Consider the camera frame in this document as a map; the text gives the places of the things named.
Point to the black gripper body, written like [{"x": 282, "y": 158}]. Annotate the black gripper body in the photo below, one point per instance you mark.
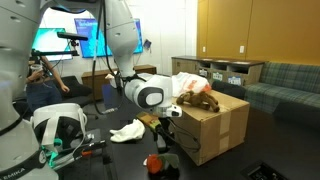
[{"x": 163, "y": 126}]

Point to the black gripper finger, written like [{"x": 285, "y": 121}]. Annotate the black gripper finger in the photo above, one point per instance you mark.
[
  {"x": 167, "y": 138},
  {"x": 156, "y": 141}
]

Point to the red plush tomato toy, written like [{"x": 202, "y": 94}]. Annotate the red plush tomato toy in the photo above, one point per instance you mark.
[{"x": 155, "y": 164}]

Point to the brown plush animal toy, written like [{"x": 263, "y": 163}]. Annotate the brown plush animal toy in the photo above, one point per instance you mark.
[{"x": 200, "y": 99}]

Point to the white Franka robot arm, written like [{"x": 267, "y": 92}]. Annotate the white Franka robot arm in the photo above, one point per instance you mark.
[{"x": 116, "y": 30}]

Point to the cardboard box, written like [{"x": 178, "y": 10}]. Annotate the cardboard box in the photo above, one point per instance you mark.
[{"x": 213, "y": 130}]

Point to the white cloth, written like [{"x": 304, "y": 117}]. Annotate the white cloth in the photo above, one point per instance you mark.
[{"x": 130, "y": 131}]

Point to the white plastic bag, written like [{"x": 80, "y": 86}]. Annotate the white plastic bag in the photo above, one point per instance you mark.
[{"x": 190, "y": 83}]

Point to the wooden shelf cabinet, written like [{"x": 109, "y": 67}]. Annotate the wooden shelf cabinet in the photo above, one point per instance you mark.
[{"x": 213, "y": 66}]

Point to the black office chair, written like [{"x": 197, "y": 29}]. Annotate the black office chair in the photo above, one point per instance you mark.
[{"x": 233, "y": 90}]

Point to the low wooden sideboard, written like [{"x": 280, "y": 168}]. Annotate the low wooden sideboard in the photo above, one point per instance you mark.
[{"x": 96, "y": 83}]

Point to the black lounge chair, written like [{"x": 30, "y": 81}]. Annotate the black lounge chair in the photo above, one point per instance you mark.
[{"x": 75, "y": 88}]

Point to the black recessed power outlet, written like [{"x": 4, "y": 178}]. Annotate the black recessed power outlet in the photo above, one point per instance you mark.
[{"x": 263, "y": 171}]

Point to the white VR headset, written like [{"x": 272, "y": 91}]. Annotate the white VR headset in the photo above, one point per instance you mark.
[{"x": 58, "y": 115}]

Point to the teal green plastic part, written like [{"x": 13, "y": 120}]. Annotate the teal green plastic part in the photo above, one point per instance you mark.
[{"x": 53, "y": 156}]

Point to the person in dark top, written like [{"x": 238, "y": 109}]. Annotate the person in dark top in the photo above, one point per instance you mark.
[{"x": 43, "y": 93}]

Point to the green plaid couch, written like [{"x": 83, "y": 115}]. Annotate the green plaid couch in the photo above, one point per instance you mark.
[{"x": 286, "y": 86}]

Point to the teal monitor screen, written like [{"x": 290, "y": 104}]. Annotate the teal monitor screen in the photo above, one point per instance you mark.
[{"x": 50, "y": 43}]

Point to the yellow wrist camera mount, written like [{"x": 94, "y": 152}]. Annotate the yellow wrist camera mount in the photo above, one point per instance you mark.
[{"x": 148, "y": 120}]

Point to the small wall control panel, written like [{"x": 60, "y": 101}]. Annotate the small wall control panel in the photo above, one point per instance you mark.
[{"x": 147, "y": 44}]

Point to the white wall socket plate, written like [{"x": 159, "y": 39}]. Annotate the white wall socket plate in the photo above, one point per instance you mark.
[{"x": 204, "y": 49}]

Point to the white wall light switch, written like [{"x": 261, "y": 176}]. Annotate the white wall light switch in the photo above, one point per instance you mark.
[{"x": 241, "y": 49}]

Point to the black camera on stand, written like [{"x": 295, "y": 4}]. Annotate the black camera on stand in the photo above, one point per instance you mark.
[{"x": 71, "y": 36}]

